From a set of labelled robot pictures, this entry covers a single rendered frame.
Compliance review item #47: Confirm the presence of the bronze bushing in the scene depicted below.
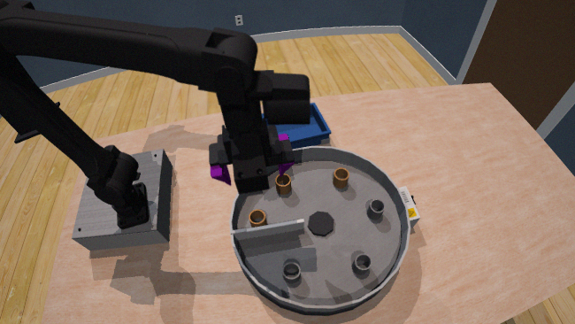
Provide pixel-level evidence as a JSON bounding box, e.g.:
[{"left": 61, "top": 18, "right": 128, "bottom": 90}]
[
  {"left": 275, "top": 174, "right": 291, "bottom": 195},
  {"left": 333, "top": 167, "right": 349, "bottom": 189},
  {"left": 249, "top": 209, "right": 267, "bottom": 228}
]

